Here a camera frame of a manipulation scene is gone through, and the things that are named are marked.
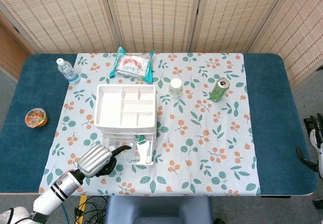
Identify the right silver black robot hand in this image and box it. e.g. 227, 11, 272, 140
295, 114, 323, 179

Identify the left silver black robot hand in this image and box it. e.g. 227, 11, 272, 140
76, 144, 132, 179

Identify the clear plastic drawer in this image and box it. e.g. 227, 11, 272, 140
102, 134, 155, 166

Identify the white plastic drawer organizer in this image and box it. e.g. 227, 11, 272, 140
93, 84, 158, 140

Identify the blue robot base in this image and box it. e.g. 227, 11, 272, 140
104, 196, 215, 224

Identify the white plastic piece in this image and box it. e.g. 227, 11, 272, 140
135, 143, 153, 164

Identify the orange jelly cup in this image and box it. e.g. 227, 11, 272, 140
24, 107, 48, 129

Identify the clear plastic water bottle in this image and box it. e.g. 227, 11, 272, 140
56, 58, 81, 85

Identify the fruit and leaf print tablecloth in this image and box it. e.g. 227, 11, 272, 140
38, 52, 261, 197

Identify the dark teal table cover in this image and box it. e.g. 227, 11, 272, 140
0, 53, 318, 196

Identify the teal snack bag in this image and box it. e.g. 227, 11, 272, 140
109, 46, 155, 83

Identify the white leaf-print paper cup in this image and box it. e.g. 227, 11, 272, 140
167, 78, 183, 97

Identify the green drink can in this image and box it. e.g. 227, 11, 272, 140
209, 77, 230, 102

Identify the wooden door panel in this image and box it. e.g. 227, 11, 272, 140
0, 24, 29, 80

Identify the woven folding screen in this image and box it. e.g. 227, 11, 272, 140
0, 0, 323, 88

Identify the black cable bundle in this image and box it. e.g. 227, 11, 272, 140
73, 195, 109, 224

